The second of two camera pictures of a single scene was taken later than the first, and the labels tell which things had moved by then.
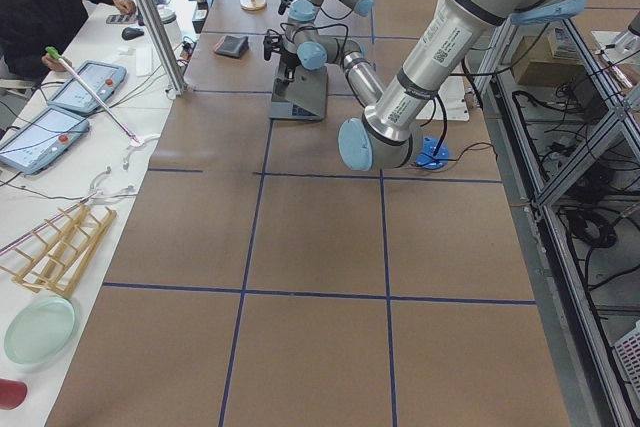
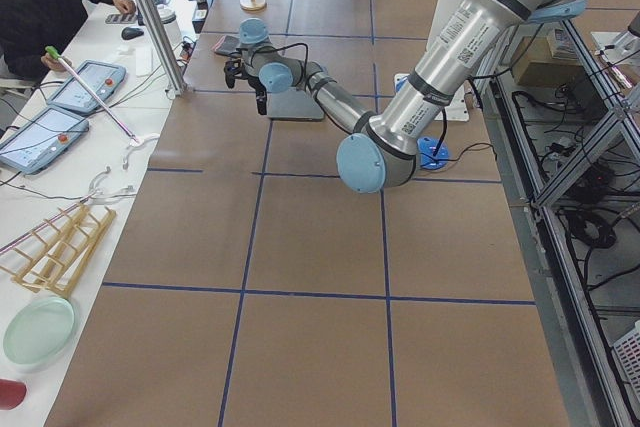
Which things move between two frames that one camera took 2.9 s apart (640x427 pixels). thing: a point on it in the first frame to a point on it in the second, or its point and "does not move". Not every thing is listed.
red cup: x=12 y=394 does not move
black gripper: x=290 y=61 to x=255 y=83
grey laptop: x=303 y=98 does not move
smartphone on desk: x=121 y=19 does not move
